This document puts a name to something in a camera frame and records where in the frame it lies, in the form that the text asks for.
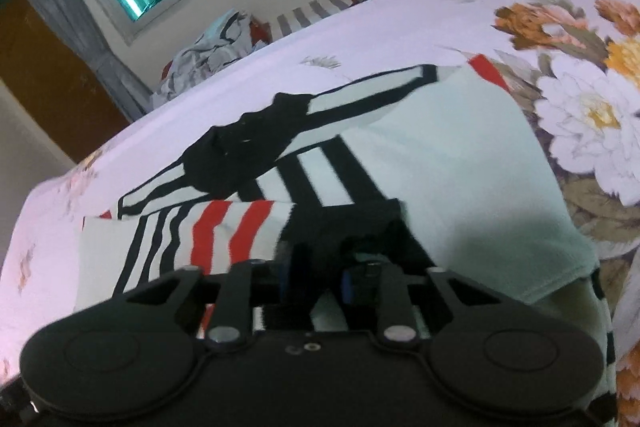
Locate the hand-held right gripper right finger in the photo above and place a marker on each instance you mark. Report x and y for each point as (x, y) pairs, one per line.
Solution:
(348, 281)

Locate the grey white striped cloth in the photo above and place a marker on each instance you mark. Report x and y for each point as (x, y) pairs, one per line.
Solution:
(307, 14)

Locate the brown wooden door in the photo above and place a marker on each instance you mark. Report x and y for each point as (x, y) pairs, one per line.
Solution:
(45, 77)

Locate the white black red striped sweater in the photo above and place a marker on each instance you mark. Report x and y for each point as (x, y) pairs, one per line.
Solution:
(450, 167)

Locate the pink floral bed sheet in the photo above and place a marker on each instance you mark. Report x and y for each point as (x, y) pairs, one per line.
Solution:
(350, 52)

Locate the crumpled grey blue clothes pile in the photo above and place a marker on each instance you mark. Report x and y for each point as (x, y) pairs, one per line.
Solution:
(210, 47)

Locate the red floral cloth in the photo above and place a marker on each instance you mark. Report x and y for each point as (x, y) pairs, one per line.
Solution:
(261, 32)

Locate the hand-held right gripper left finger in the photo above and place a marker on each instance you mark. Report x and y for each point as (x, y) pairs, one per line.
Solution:
(284, 276)

